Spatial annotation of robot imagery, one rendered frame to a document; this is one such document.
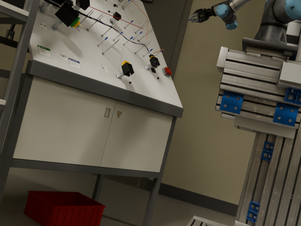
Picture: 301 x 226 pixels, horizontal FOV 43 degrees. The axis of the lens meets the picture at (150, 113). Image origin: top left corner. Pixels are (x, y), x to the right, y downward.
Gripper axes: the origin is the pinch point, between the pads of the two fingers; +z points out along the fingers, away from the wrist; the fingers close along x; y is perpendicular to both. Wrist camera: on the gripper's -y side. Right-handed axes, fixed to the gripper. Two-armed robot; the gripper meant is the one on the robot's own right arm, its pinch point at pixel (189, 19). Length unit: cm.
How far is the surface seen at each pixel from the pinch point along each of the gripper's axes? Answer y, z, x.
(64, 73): 111, 24, -8
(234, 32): -144, 19, 45
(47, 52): 111, 27, -21
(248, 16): -155, 3, 35
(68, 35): 87, 31, -24
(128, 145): 79, 33, 51
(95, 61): 82, 26, -5
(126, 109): 75, 26, 29
